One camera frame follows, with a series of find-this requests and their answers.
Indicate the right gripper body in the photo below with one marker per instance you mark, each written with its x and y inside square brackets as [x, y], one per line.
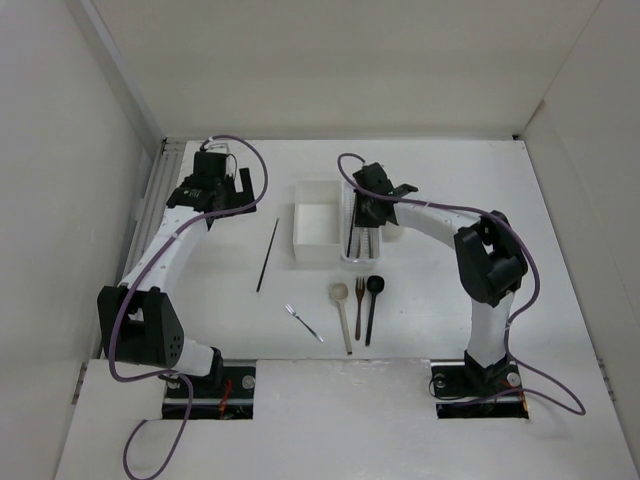
[365, 216]

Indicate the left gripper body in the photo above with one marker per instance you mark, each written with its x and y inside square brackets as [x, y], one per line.
[228, 190]

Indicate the white chopstick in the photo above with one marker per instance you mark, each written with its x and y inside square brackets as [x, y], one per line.
[350, 231]

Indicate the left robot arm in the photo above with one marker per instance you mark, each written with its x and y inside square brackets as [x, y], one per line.
[139, 324]

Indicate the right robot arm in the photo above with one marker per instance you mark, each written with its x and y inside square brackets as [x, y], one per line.
[490, 264]

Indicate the white perforated basket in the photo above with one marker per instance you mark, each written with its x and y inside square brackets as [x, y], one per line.
[347, 202]

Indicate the white square box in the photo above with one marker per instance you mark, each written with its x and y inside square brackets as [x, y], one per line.
[317, 221]

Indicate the black spoon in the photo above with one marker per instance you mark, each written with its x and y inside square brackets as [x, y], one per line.
[375, 285]

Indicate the brown wooden fork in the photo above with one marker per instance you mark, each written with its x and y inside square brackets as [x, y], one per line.
[360, 289]

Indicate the beige wooden spoon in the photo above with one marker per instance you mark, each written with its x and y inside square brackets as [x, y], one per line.
[339, 294]

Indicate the small metal fork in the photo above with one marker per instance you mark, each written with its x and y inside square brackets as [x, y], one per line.
[295, 315]

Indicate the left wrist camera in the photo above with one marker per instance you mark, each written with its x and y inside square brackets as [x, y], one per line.
[221, 148]

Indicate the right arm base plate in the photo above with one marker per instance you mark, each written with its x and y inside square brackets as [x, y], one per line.
[458, 397]

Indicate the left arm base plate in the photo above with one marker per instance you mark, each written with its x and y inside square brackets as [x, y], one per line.
[231, 399]

